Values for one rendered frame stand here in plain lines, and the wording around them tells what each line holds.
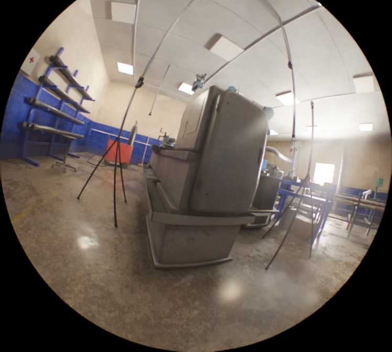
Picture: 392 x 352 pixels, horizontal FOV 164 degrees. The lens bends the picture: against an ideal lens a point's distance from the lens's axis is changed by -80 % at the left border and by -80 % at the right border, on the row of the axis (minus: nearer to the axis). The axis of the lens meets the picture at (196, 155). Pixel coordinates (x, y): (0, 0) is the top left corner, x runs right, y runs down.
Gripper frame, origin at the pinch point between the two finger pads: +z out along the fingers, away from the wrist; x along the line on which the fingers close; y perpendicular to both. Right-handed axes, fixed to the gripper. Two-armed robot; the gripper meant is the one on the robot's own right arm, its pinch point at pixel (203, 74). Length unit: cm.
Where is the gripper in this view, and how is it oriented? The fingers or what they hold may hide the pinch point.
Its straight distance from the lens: 212.6
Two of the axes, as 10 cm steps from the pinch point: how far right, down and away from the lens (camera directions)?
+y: 3.9, 8.9, 2.2
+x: -8.3, 4.5, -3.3
